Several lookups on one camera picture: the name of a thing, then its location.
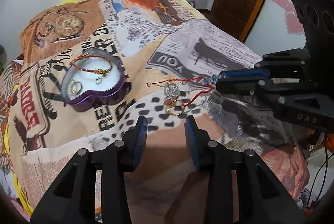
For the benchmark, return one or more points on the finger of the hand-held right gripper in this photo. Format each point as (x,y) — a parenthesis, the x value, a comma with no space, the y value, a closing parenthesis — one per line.
(240,87)
(245,73)

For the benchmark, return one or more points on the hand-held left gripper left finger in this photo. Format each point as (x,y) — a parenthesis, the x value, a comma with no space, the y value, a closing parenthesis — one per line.
(141,135)

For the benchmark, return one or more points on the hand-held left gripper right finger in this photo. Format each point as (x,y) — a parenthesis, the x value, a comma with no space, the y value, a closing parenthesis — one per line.
(191,135)

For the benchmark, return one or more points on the purple heart-shaped tin box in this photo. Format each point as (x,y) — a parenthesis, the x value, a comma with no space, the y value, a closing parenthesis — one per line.
(91,100)

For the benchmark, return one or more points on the printed blanket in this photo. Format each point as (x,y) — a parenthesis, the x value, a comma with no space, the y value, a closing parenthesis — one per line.
(169,39)

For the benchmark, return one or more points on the dark bag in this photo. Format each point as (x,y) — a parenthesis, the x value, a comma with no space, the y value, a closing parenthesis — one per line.
(192,4)

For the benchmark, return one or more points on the pink heart wall sticker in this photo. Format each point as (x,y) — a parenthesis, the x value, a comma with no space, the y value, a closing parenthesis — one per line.
(292,23)

